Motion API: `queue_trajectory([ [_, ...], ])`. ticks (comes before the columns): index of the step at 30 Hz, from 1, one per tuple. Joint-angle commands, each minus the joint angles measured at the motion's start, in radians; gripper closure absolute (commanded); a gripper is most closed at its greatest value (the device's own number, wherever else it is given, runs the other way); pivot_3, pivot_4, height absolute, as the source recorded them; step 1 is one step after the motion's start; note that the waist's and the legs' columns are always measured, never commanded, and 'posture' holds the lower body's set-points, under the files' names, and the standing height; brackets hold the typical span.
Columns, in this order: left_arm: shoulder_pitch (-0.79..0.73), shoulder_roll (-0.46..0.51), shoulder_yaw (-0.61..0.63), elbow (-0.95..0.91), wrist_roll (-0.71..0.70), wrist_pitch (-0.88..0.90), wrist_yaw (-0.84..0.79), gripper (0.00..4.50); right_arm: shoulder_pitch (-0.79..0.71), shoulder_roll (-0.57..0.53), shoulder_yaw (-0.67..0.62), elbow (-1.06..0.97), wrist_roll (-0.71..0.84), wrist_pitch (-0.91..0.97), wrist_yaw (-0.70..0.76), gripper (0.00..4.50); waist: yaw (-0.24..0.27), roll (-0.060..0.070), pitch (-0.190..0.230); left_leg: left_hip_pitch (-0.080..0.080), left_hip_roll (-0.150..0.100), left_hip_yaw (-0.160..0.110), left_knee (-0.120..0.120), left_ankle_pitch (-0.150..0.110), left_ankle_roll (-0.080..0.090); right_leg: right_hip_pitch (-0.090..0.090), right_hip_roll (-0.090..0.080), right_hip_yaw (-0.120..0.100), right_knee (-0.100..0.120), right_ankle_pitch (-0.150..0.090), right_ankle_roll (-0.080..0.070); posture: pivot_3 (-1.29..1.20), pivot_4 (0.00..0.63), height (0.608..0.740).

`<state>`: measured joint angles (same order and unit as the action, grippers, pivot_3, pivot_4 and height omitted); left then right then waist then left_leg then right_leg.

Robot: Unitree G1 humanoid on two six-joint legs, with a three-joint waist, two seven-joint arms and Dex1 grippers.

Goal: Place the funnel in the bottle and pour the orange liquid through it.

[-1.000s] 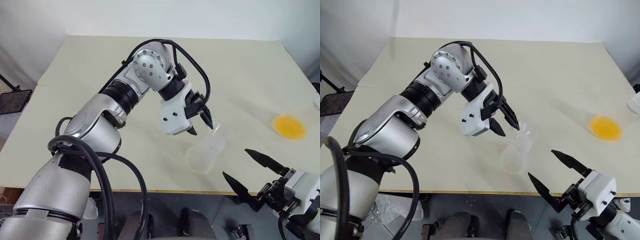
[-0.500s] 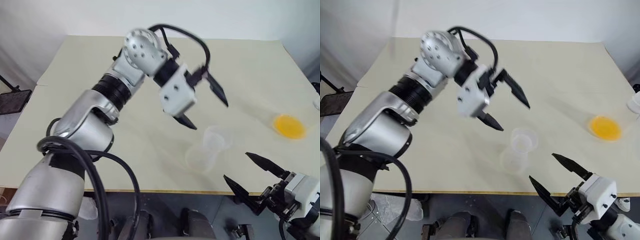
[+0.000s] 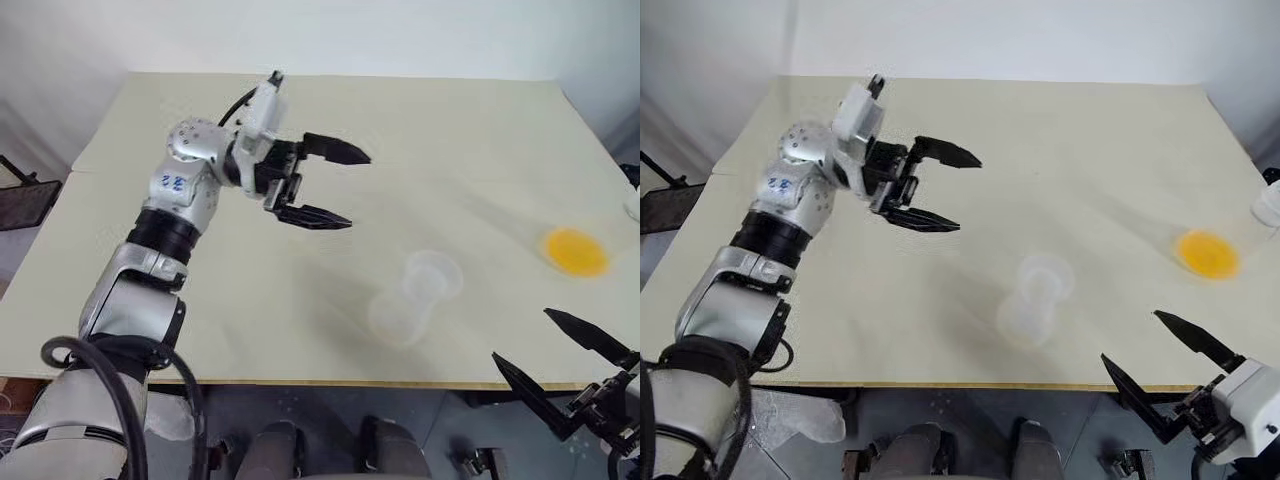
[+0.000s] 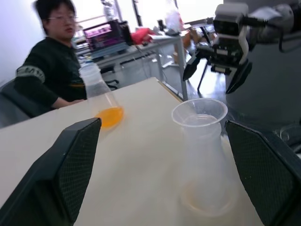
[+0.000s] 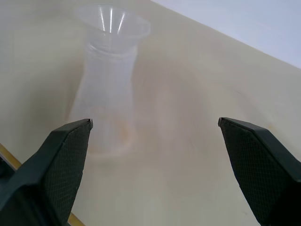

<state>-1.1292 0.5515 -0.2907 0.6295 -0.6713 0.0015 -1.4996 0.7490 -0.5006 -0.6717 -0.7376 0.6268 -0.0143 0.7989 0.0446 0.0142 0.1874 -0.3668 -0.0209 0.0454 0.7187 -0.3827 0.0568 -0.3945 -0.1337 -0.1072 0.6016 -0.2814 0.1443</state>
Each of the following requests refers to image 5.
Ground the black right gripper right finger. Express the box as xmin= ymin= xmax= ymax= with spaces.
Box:
xmin=218 ymin=117 xmax=301 ymax=226

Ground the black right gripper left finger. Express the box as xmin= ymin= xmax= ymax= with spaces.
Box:
xmin=0 ymin=118 xmax=94 ymax=226

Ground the small clear conical flask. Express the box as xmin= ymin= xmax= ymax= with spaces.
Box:
xmin=67 ymin=42 xmax=140 ymax=162

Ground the clear plastic funnel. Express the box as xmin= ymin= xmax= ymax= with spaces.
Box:
xmin=74 ymin=5 xmax=151 ymax=55

